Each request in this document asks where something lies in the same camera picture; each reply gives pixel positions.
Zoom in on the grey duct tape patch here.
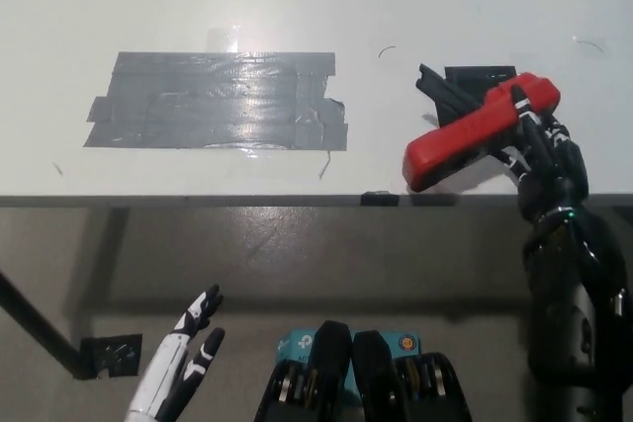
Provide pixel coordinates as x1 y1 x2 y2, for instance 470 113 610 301
81 50 350 151

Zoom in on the black and teal robot body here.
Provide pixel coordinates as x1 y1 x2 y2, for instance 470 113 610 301
254 320 471 422

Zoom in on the black tape patch on table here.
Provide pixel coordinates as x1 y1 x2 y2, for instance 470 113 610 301
432 65 518 129

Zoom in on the red digital multimeter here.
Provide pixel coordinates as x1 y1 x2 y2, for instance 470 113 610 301
403 63 563 194

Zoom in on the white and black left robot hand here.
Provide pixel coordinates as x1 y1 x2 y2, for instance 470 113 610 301
126 284 226 422

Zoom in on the small black tape strip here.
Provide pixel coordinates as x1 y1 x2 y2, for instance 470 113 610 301
360 189 401 209

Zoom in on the black metal table leg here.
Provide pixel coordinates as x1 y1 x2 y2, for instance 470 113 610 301
0 271 83 381

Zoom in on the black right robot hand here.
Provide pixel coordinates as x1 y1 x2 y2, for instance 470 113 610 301
494 85 592 225

